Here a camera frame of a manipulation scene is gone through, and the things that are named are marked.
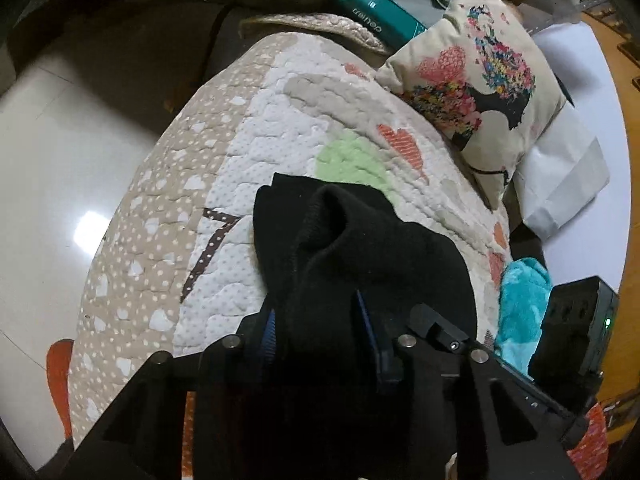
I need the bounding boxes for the black pants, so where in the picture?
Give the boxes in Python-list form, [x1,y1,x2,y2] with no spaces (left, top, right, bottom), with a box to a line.
[244,174,473,479]

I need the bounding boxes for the black electronic box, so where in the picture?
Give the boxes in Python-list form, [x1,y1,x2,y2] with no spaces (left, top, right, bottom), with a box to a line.
[528,276,620,413]

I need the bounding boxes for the orange slipper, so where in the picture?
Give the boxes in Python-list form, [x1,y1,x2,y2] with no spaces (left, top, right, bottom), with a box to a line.
[46,339,74,440]

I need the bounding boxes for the teal fluffy towel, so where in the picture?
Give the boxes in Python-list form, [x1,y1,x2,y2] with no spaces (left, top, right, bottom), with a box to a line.
[494,257,553,376]

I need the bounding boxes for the patchwork quilted bed cover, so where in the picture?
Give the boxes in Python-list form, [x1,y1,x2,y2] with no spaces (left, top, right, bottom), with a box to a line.
[68,32,511,441]

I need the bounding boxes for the floral print cushion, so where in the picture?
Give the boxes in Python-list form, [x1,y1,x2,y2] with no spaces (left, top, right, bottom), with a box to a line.
[376,0,566,208]

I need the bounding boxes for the teal cardboard box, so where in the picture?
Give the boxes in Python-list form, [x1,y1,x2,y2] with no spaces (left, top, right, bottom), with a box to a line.
[336,0,426,51]

